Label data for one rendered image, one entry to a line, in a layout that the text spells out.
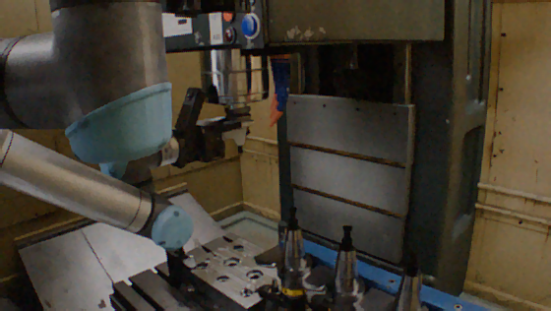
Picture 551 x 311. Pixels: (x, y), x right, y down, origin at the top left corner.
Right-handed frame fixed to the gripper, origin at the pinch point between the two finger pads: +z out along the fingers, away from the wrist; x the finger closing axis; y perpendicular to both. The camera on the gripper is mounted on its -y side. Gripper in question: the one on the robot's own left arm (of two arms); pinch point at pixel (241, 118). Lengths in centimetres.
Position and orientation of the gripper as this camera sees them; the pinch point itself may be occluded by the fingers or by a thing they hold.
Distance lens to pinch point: 95.1
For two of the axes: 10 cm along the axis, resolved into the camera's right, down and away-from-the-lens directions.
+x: 7.0, 1.8, -6.9
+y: 0.5, 9.5, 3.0
